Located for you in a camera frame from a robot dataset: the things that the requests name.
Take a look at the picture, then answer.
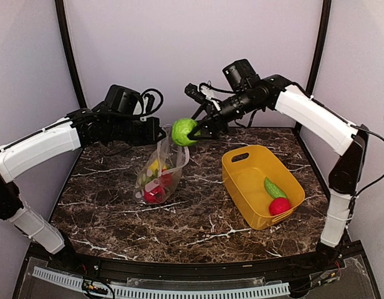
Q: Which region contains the clear zip top bag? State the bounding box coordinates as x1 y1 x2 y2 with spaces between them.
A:
133 125 190 205

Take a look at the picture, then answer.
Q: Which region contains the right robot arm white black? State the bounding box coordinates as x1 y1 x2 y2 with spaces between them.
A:
185 75 371 270

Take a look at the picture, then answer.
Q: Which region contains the red tomato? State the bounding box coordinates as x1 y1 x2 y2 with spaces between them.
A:
144 186 165 204

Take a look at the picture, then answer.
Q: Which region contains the red pomegranate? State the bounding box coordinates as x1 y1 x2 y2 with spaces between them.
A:
269 197 291 216

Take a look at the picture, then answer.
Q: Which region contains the grey slotted cable duct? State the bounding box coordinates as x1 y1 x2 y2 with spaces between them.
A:
32 266 290 299

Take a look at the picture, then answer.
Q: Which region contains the right black frame post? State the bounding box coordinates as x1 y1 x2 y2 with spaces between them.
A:
306 0 332 94

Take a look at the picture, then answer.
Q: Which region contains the left black frame post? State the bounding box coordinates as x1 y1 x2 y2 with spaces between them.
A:
54 0 87 108

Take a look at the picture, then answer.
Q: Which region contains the yellow plastic basket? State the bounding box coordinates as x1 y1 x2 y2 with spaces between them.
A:
221 145 305 230

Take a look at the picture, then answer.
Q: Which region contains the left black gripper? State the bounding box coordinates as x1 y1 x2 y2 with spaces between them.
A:
109 116 166 145

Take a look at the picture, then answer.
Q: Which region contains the black frame post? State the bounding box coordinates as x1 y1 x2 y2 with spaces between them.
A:
306 0 332 94
54 0 87 108

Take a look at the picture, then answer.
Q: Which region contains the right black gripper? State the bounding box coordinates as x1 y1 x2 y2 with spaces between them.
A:
188 87 262 139

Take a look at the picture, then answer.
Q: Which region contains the green apple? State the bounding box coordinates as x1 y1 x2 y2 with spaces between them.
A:
171 118 198 146

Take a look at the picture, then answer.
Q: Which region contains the black front rail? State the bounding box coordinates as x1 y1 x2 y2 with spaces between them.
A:
74 252 345 283

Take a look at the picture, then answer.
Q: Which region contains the red chili pepper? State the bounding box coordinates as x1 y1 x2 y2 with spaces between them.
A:
158 173 173 188

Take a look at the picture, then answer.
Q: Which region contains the yellow bell pepper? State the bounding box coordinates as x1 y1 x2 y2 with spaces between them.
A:
148 159 163 173

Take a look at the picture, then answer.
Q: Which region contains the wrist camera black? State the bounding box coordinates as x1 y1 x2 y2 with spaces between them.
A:
183 58 261 107
103 84 164 120

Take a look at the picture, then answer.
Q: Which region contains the green bitter gourd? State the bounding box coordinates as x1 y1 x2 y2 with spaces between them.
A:
264 177 287 199

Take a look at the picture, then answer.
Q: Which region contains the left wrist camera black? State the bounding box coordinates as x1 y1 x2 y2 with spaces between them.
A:
103 84 164 120

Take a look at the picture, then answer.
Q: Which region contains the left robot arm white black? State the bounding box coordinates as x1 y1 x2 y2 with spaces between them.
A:
0 108 166 272

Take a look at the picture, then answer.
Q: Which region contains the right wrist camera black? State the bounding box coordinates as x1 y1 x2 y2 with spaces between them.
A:
183 58 261 107

